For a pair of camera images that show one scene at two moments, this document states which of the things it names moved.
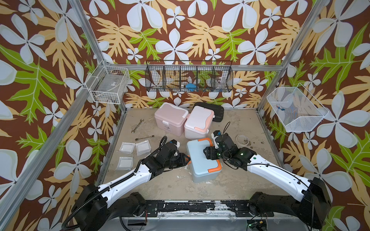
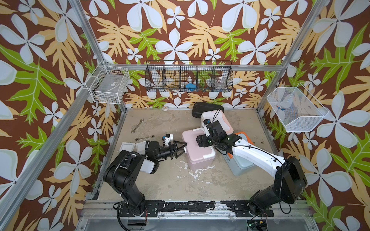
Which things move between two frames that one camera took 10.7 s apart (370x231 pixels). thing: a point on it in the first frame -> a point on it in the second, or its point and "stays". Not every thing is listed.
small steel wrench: [137, 139] stays
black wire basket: [191, 76] stays
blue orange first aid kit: [203, 169] -> [240, 166]
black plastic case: [218, 110] stays
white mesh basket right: [297, 109] stays
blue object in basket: [191, 86] stays
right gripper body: [215, 154] -> [206, 142]
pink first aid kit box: [170, 119] -> [198, 158]
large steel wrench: [136, 127] stays
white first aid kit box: [198, 122] -> [217, 115]
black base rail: [237, 208] stays
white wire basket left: [108, 84] stays
